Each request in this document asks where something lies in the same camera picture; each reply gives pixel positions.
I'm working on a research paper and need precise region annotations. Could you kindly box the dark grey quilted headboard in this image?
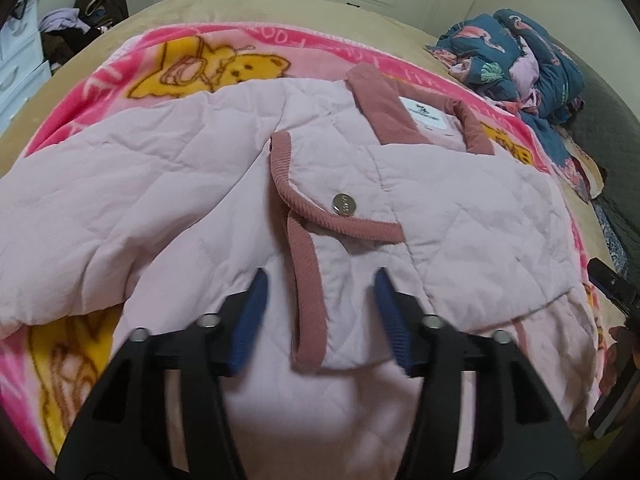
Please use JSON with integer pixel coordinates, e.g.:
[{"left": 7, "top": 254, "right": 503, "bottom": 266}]
[{"left": 550, "top": 35, "right": 640, "bottom": 281}]

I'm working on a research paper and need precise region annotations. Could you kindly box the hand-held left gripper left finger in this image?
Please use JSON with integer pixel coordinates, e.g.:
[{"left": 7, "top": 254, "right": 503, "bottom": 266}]
[{"left": 55, "top": 267, "right": 271, "bottom": 480}]

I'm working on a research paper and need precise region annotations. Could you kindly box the black tripod stand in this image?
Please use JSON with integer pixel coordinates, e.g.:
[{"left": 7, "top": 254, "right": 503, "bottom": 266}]
[{"left": 587, "top": 257, "right": 640, "bottom": 441}]

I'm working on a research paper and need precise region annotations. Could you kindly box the pink printed bear blanket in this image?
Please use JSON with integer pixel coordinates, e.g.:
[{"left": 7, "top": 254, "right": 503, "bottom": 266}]
[{"left": 0, "top": 22, "right": 621, "bottom": 471}]

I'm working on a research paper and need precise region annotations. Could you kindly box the beige bed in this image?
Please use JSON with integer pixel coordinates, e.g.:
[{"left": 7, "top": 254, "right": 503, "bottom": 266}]
[{"left": 0, "top": 0, "right": 481, "bottom": 181}]

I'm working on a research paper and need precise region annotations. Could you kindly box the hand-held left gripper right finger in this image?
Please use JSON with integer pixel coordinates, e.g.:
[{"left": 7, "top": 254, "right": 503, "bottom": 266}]
[{"left": 372, "top": 266, "right": 586, "bottom": 480}]

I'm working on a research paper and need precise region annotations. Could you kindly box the white drawer dresser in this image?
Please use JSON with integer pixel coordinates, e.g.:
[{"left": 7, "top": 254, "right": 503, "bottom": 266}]
[{"left": 0, "top": 0, "right": 53, "bottom": 136}]

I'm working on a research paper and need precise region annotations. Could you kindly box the purple cloth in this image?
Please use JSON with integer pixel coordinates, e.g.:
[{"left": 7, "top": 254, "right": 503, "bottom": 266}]
[{"left": 39, "top": 7, "right": 90, "bottom": 34}]

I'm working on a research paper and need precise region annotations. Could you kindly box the blue floral quilt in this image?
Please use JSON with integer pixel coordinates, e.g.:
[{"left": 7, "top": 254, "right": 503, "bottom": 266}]
[{"left": 425, "top": 8, "right": 608, "bottom": 206}]

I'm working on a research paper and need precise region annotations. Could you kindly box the dark bag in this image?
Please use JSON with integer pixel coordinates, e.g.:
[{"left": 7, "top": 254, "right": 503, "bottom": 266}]
[{"left": 74, "top": 0, "right": 129, "bottom": 29}]

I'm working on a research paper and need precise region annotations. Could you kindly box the pink quilted jacket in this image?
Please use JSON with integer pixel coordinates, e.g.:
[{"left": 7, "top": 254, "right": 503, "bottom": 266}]
[{"left": 0, "top": 66, "right": 601, "bottom": 480}]

